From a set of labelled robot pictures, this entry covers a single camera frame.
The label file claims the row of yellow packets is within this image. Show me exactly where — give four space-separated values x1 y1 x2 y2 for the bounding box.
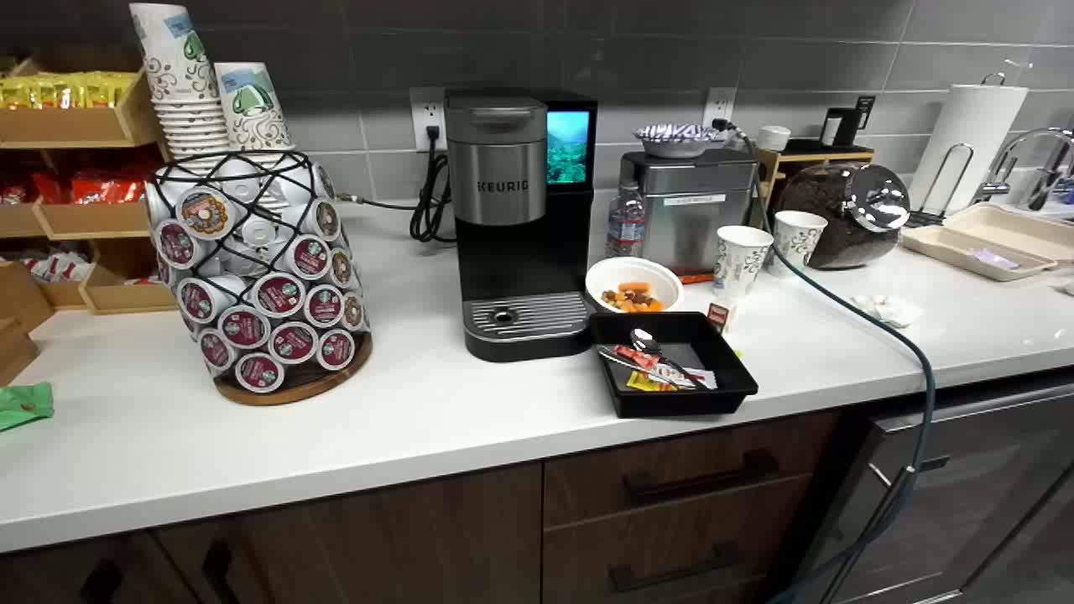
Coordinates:
0 71 137 111

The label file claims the black dispenser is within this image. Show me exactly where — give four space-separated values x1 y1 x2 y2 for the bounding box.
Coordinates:
819 95 877 151

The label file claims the green packet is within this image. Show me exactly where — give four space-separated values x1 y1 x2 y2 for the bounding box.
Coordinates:
0 383 55 434

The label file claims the clear water bottle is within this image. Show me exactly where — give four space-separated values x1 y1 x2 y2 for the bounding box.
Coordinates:
605 180 647 259

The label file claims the crumpled white napkin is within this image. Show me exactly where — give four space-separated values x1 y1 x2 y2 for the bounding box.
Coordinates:
851 293 925 329

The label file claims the short stack of paper cups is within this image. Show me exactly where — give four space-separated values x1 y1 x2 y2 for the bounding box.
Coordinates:
214 62 295 154

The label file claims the dark wood drawer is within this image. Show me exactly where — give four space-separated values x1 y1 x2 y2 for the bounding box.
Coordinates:
543 408 842 530
543 472 816 604

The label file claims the black door handle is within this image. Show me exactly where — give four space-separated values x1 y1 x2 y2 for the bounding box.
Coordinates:
79 557 128 604
201 537 242 604

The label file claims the glass jar of coffee beans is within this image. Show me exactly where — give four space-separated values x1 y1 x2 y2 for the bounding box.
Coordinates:
770 161 911 271

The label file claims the white bowl with snacks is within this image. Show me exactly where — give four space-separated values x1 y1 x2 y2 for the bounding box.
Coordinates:
585 257 685 315

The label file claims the tall stack of paper cups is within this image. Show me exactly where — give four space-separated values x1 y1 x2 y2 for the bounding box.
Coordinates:
129 3 232 162

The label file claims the black drawer handle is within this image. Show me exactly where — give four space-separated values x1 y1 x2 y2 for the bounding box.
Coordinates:
607 540 741 593
622 448 782 506

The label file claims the metal spoon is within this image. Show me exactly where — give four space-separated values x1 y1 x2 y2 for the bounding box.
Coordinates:
629 328 711 391

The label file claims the small wooden organizer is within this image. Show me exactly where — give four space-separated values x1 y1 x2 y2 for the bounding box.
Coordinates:
754 140 876 215

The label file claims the black and silver coffee machine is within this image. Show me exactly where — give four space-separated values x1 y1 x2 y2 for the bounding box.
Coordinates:
443 88 598 363

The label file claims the row of white packets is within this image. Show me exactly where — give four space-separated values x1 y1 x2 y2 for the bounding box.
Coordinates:
17 250 91 284

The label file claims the paper towel roll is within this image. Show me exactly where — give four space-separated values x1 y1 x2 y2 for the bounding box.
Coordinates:
910 84 1030 216

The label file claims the chrome tap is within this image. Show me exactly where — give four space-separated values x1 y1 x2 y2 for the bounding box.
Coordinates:
973 126 1074 211

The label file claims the black wire pod holder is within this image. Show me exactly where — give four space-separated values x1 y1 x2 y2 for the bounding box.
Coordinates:
144 151 374 408

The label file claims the black plastic tray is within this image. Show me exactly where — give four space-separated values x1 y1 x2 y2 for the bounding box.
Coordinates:
590 311 759 419

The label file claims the beige takeaway container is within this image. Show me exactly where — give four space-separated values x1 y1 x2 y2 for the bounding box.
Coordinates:
899 201 1074 282

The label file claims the grey-green cable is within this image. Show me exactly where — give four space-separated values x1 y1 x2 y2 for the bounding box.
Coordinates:
712 117 937 604

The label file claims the black cable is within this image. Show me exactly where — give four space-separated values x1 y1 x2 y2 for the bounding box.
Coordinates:
336 126 458 245

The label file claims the dishwasher door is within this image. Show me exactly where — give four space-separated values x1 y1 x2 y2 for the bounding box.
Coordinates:
787 367 1074 604

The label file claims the heap of coffee pods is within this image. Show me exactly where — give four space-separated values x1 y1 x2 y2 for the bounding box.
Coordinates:
147 159 370 394

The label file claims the dishwasher door handle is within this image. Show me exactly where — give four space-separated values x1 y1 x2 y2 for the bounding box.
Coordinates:
867 454 953 492

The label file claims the blue patterned bowl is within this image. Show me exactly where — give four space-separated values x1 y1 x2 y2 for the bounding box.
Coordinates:
633 124 719 159

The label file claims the metal paper towel holder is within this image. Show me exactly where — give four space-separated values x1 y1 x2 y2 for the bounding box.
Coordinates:
905 71 1033 228

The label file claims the wooden snack organizer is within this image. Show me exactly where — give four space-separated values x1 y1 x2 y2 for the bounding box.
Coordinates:
0 52 179 316

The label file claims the wall socket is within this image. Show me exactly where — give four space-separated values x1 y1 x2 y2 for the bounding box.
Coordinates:
703 86 738 135
409 86 447 153

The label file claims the stainless steel box appliance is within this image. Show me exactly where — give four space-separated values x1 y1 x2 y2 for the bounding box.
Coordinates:
619 149 760 279

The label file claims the dark wood cabinet door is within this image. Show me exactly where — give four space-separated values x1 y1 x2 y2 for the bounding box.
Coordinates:
151 461 545 604
0 528 199 604

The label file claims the patterned paper cup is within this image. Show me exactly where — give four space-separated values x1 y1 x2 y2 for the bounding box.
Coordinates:
769 210 829 279
713 225 774 299

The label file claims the row of red packets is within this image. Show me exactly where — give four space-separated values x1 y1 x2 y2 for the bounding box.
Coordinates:
0 168 150 206

